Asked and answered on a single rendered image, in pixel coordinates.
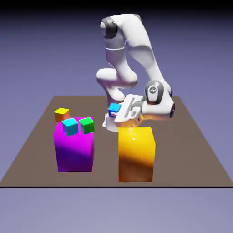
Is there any small green cube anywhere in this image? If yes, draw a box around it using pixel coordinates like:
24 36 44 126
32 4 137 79
79 117 95 135

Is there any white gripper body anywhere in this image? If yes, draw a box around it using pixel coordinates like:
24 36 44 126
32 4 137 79
113 94 147 128

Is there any large magenta box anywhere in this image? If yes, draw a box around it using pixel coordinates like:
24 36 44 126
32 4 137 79
52 116 95 173

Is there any small blue cube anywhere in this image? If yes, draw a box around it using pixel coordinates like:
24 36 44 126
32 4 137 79
108 102 122 118

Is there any large orange box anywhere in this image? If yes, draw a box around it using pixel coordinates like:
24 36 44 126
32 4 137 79
118 127 156 183

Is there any small cyan cube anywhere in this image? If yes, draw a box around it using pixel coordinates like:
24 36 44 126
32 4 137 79
61 117 79 137

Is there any small yellow cube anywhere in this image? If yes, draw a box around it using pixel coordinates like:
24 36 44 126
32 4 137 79
54 107 71 122

